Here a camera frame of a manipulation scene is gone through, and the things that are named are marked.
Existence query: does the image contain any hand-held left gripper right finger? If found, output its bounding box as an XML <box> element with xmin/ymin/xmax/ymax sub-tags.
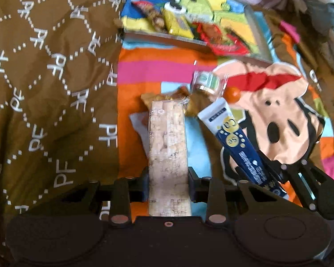
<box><xmin>188</xmin><ymin>167</ymin><xmax>277</xmax><ymax>226</ymax></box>

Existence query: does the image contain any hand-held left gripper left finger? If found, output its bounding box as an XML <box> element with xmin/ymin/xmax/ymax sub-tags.
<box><xmin>61</xmin><ymin>167</ymin><xmax>151</xmax><ymax>226</ymax></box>

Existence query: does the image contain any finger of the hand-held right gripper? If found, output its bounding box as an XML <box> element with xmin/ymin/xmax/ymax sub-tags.
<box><xmin>256</xmin><ymin>150</ymin><xmax>334</xmax><ymax>211</ymax></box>

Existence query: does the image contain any clear rice cracker packet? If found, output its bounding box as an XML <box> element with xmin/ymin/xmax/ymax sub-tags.
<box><xmin>147</xmin><ymin>100</ymin><xmax>192</xmax><ymax>217</ymax></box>

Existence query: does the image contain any long blue snack packet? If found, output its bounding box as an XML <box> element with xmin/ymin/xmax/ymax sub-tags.
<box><xmin>197</xmin><ymin>97</ymin><xmax>290</xmax><ymax>201</ymax></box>

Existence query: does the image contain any brown gold snack packet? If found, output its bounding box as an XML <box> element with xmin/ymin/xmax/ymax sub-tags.
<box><xmin>141</xmin><ymin>86</ymin><xmax>212</xmax><ymax>119</ymax></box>

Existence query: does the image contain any orange mandarin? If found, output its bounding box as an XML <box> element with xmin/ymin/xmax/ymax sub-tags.
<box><xmin>225</xmin><ymin>87</ymin><xmax>242</xmax><ymax>102</ymax></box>

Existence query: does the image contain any large red snack packet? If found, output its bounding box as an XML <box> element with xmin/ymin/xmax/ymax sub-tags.
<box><xmin>195</xmin><ymin>22</ymin><xmax>251</xmax><ymax>57</ymax></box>

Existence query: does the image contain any grey shallow tray box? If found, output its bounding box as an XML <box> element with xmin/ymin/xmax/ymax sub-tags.
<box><xmin>120</xmin><ymin>0</ymin><xmax>273</xmax><ymax>64</ymax></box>

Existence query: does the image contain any yellow snack packet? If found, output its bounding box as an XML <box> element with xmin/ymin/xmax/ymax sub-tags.
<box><xmin>161</xmin><ymin>6</ymin><xmax>195</xmax><ymax>38</ymax></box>

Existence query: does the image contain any small red braised egg packet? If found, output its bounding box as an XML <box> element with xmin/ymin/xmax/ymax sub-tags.
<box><xmin>132</xmin><ymin>0</ymin><xmax>167</xmax><ymax>32</ymax></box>

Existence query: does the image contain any cartoon printed blanket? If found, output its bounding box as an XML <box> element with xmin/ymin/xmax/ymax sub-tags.
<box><xmin>117</xmin><ymin>11</ymin><xmax>334</xmax><ymax>209</ymax></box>

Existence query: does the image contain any brown patterned quilt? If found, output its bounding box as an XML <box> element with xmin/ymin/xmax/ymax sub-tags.
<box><xmin>0</xmin><ymin>0</ymin><xmax>134</xmax><ymax>267</ymax></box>

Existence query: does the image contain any clear plastic bag of clothes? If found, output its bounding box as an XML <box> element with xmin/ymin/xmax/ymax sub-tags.
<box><xmin>284</xmin><ymin>0</ymin><xmax>334</xmax><ymax>73</ymax></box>

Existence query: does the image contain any colourful crayon drawing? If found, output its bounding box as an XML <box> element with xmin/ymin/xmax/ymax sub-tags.
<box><xmin>121</xmin><ymin>0</ymin><xmax>259</xmax><ymax>53</ymax></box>

